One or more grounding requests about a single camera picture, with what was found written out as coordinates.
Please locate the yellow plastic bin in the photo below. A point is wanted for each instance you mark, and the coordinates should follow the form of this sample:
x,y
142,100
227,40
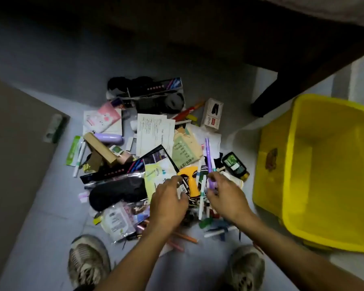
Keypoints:
x,y
321,178

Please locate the green black small bottle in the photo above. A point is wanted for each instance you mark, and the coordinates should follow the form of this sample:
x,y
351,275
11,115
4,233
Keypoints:
x,y
234,165

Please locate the white marker pen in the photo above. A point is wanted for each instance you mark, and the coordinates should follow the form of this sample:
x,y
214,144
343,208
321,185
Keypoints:
x,y
202,203

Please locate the person's right shoe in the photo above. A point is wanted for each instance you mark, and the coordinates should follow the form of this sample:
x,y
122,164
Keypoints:
x,y
245,269

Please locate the beige green printed envelopes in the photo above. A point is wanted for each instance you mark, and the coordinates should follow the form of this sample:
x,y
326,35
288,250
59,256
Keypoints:
x,y
185,151

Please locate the person's shoe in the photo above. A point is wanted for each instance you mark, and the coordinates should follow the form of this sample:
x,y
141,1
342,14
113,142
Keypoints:
x,y
88,260
245,269

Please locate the green white sachet strip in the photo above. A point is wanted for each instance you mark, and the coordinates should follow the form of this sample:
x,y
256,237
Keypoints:
x,y
72,151

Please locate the dark wooden bed frame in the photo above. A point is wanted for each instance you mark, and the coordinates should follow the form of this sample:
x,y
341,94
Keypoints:
x,y
291,57

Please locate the person's right hand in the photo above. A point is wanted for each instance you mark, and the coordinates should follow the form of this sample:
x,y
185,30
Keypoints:
x,y
230,203

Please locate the person's left hand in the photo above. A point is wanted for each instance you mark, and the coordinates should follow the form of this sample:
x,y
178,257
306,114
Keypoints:
x,y
166,206

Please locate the white green pen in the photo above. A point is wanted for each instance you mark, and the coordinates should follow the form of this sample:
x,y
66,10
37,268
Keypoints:
x,y
79,159

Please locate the purple pen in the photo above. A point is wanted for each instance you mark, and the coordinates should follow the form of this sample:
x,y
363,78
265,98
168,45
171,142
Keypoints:
x,y
208,154

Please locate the person's left forearm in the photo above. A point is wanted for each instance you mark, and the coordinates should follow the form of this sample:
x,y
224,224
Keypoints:
x,y
133,263

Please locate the white green label pouch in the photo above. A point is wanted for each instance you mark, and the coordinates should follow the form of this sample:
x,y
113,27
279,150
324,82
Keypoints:
x,y
116,222

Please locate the orange red pen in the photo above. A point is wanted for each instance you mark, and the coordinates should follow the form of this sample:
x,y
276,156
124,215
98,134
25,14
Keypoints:
x,y
186,113

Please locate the person's right forearm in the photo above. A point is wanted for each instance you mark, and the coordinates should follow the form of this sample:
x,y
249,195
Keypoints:
x,y
291,257

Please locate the pink white bunny packet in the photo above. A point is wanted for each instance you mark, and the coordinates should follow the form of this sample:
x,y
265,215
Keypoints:
x,y
104,118

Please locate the colourful magazine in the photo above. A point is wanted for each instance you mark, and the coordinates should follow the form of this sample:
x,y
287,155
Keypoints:
x,y
157,172

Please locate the person's left shoe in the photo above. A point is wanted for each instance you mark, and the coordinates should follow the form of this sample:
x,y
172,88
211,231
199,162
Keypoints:
x,y
88,260

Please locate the brown cardboard photo frame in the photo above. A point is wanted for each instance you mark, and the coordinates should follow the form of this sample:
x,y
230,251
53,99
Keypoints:
x,y
100,148

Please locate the white printed paper sheet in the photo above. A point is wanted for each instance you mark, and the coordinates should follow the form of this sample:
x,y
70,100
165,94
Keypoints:
x,y
154,133

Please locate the pink pen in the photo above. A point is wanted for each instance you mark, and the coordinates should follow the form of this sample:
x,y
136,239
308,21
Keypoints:
x,y
176,246

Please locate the lilac capsule device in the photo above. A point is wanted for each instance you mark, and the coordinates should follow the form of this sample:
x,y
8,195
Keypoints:
x,y
109,138

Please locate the black sleep mask packet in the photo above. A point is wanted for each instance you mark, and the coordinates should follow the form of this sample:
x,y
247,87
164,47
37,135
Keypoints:
x,y
170,103
118,83
118,192

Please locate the white stapler box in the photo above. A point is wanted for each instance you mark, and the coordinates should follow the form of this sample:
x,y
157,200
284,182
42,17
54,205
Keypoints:
x,y
212,113

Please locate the green white small box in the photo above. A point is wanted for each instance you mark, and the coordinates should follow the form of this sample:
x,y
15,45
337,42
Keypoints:
x,y
53,128

